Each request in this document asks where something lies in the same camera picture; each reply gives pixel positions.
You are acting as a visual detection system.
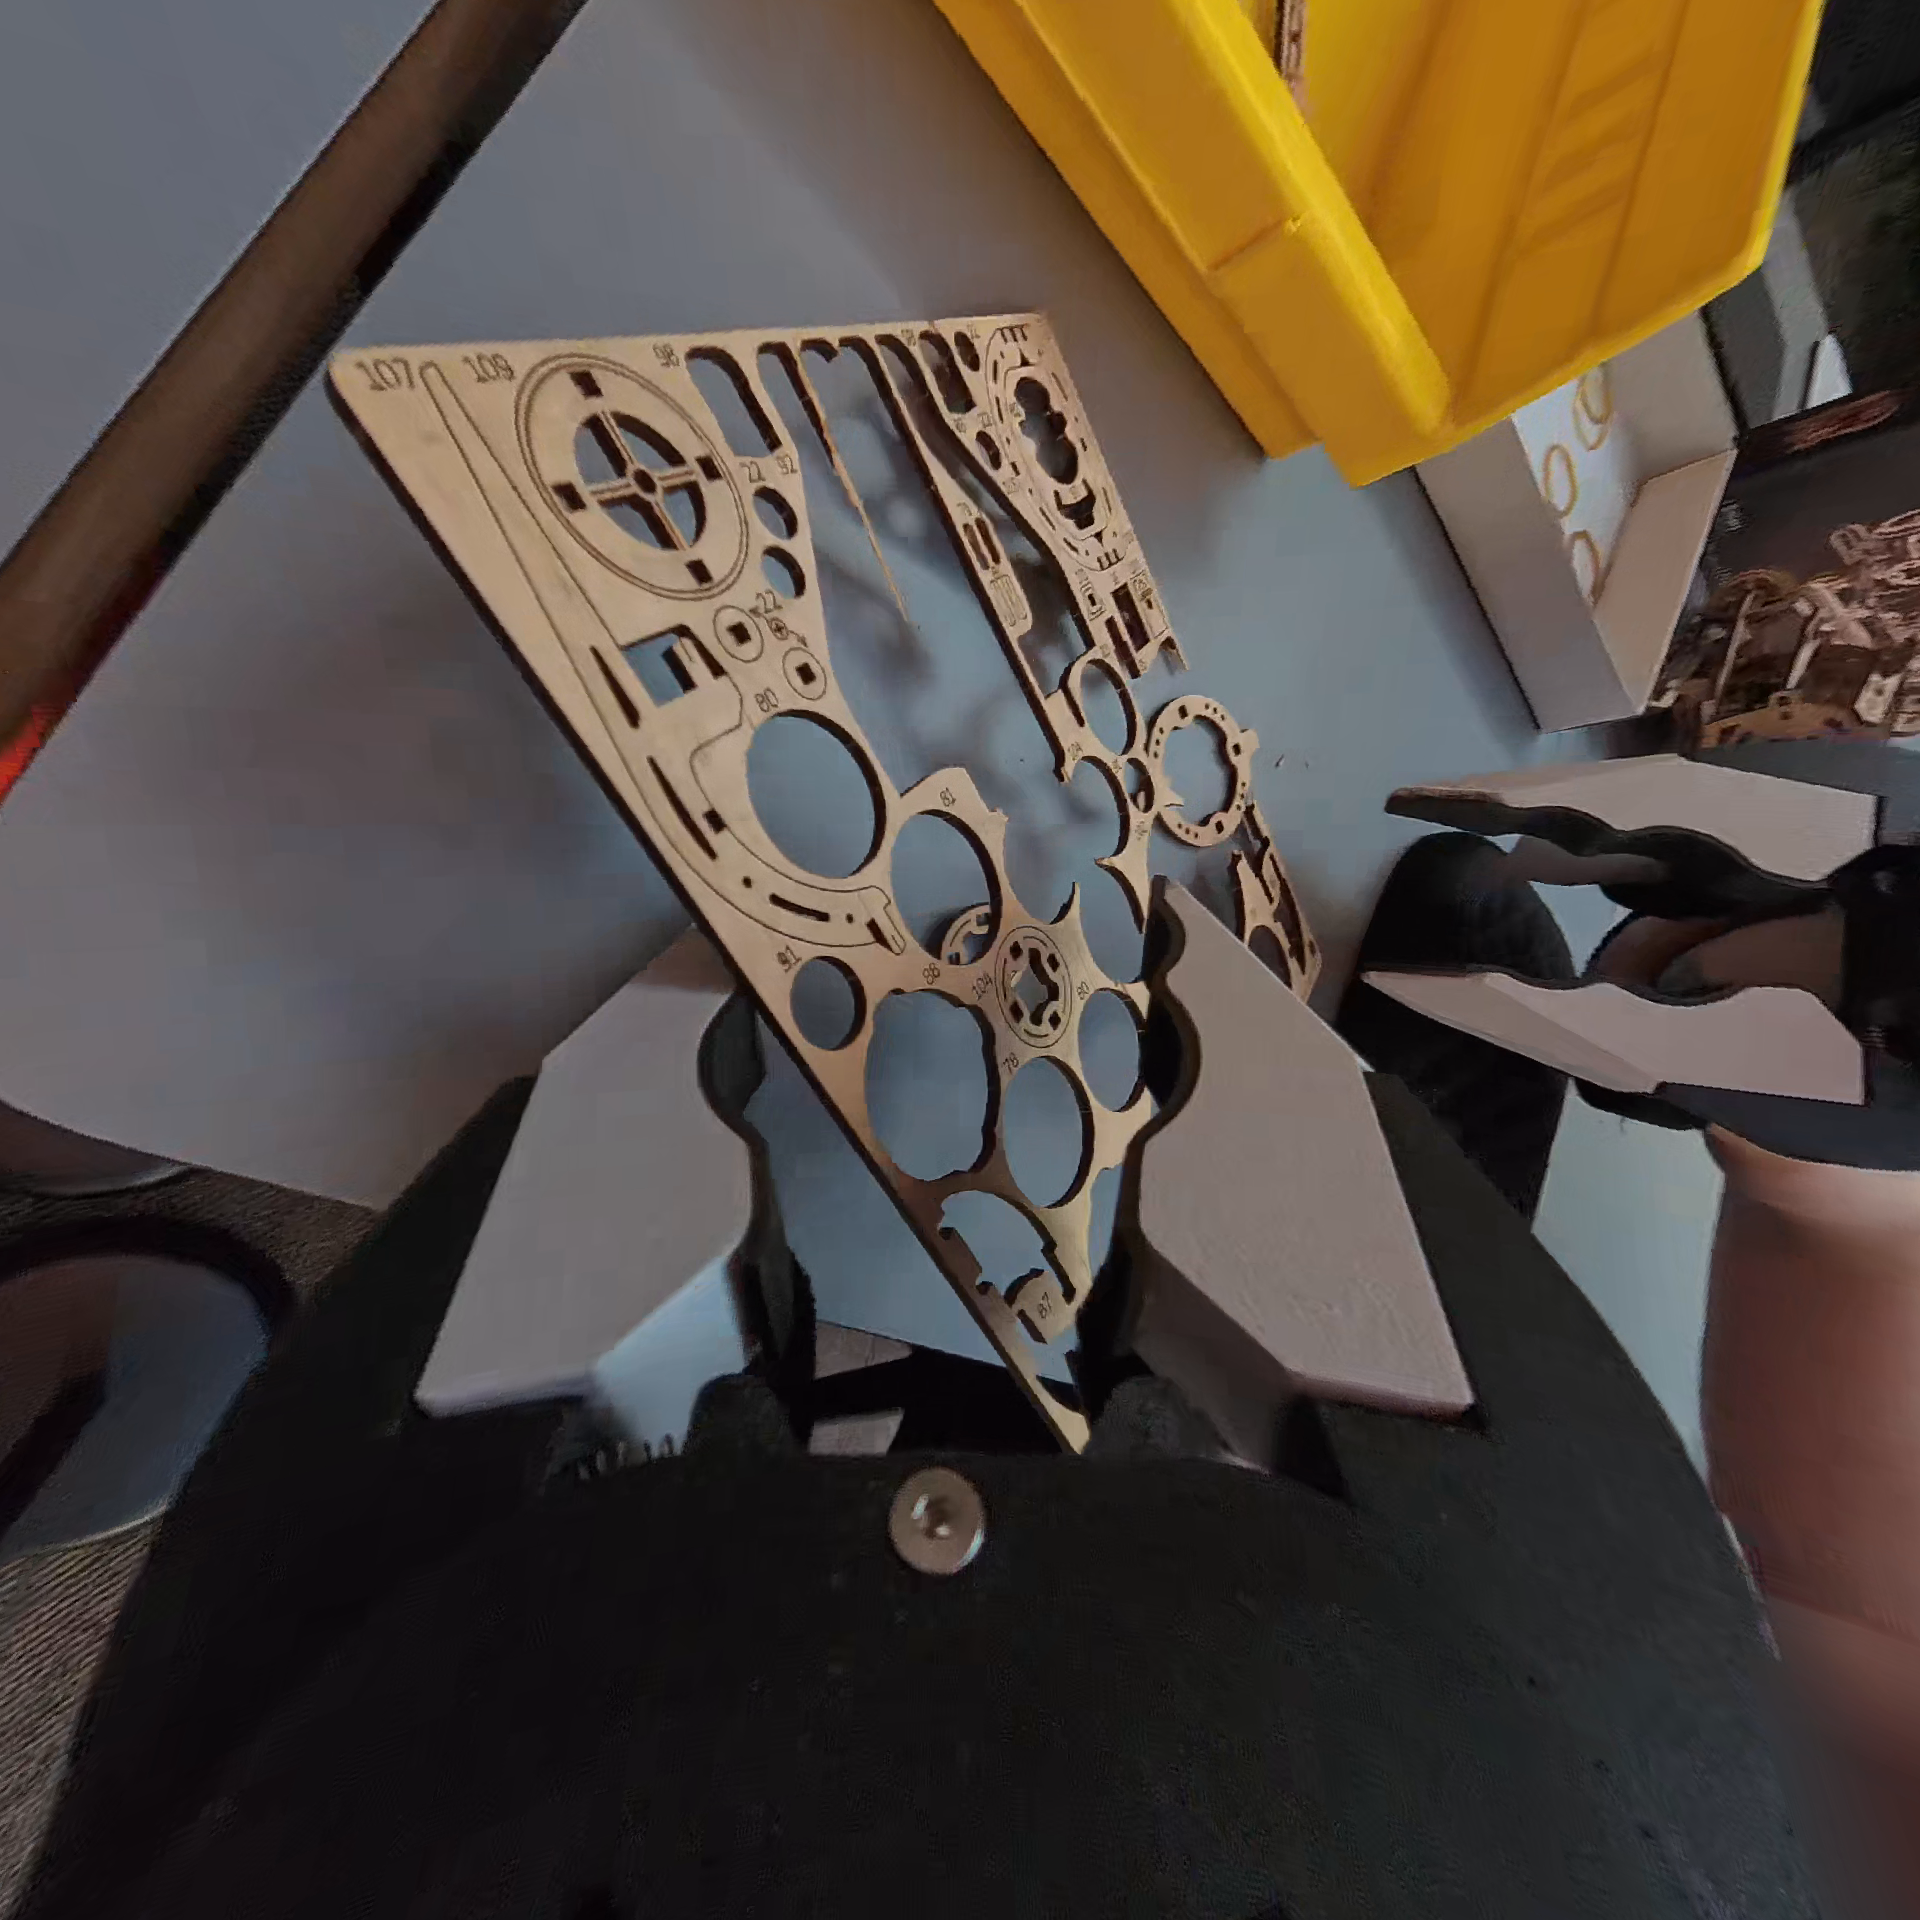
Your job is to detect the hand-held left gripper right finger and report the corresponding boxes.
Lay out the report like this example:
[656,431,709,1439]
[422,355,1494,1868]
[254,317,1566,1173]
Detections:
[1111,874,1476,1419]

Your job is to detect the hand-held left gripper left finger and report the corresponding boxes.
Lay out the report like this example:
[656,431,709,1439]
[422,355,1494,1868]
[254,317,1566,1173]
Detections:
[408,927,821,1419]

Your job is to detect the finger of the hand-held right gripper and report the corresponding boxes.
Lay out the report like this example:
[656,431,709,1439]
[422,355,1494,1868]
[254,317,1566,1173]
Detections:
[1357,959,1869,1113]
[1384,750,1882,923]

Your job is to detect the laser-cut wooden parts sheet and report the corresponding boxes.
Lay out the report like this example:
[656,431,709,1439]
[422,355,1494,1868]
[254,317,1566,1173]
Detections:
[331,310,1328,1459]

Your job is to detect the person's right forearm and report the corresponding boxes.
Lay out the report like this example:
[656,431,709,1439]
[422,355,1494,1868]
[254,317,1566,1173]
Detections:
[1696,1118,1920,1667]

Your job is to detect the black model kit box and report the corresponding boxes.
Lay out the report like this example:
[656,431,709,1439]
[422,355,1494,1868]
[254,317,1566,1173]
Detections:
[1416,317,1920,750]

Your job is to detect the dark round bin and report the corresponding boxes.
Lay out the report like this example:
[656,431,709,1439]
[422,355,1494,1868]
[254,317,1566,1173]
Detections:
[0,1204,296,1554]

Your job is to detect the yellow plastic bin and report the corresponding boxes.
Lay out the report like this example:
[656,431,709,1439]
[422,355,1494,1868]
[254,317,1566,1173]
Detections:
[936,0,1825,483]

